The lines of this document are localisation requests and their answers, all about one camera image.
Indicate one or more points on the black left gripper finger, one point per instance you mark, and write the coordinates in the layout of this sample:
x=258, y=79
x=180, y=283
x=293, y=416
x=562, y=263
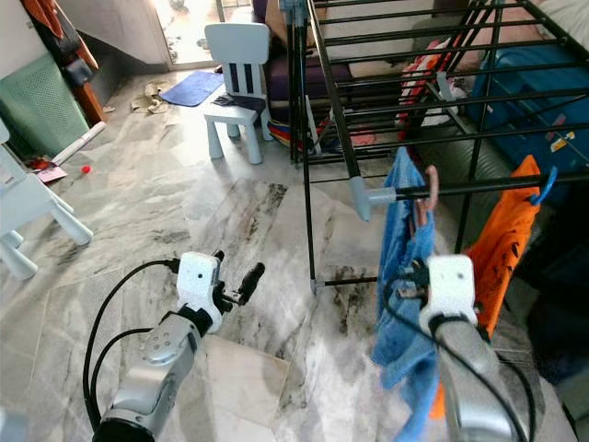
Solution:
x=253, y=284

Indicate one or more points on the blue towel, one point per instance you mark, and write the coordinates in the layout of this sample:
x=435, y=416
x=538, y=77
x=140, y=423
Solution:
x=409, y=239

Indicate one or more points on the pink clothes hanger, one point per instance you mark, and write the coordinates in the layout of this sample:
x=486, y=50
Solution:
x=433, y=184

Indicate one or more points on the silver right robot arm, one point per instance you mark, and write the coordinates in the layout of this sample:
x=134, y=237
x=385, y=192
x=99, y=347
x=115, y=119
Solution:
x=469, y=387

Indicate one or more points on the blue clothes hanger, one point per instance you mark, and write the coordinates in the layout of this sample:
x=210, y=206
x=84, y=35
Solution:
x=545, y=189

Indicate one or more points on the black metal drying rack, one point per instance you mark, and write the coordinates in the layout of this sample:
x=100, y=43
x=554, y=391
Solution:
x=362, y=198

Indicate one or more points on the orange garment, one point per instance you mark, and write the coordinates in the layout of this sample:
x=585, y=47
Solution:
x=506, y=230

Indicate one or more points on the black item on chair seat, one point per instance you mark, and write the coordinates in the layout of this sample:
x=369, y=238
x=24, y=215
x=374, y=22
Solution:
x=239, y=99

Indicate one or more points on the small red ball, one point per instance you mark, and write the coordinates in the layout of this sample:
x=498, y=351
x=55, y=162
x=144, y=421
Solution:
x=86, y=169

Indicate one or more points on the blue floor mat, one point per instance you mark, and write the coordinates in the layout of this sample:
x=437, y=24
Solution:
x=193, y=88

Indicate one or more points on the pink paper sheet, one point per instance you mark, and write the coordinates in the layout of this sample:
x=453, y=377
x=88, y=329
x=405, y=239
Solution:
x=49, y=170

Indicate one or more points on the red striped cloth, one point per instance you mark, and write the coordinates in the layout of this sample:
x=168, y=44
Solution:
x=423, y=74

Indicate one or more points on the purple bench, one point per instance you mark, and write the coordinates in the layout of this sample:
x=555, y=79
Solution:
x=285, y=78

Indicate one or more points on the beige crumpled scraps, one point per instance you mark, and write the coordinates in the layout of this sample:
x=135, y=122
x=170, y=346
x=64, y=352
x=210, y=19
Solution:
x=150, y=97

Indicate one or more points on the white cardboard tube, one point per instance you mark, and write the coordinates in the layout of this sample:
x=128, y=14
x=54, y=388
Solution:
x=78, y=143

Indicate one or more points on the blue plastic storage bin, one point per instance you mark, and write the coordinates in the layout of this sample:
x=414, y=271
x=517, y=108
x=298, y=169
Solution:
x=525, y=92

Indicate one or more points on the green mesh panel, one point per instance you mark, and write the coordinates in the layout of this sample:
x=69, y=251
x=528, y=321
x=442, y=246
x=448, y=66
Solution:
x=37, y=106

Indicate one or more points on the orange and black bag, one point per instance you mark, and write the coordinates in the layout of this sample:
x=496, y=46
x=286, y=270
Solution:
x=60, y=41

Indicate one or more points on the beige bedding bundle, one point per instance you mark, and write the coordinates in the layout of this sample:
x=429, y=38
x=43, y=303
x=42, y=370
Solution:
x=566, y=14

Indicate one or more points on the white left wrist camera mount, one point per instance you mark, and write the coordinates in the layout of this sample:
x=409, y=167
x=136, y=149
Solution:
x=200, y=281

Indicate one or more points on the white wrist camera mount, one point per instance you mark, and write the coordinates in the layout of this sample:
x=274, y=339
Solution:
x=449, y=287
x=200, y=281

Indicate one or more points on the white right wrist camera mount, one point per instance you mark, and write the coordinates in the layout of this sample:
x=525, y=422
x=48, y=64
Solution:
x=449, y=287

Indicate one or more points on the brown wooden post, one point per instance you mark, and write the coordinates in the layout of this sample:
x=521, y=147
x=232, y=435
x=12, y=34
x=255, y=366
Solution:
x=90, y=97

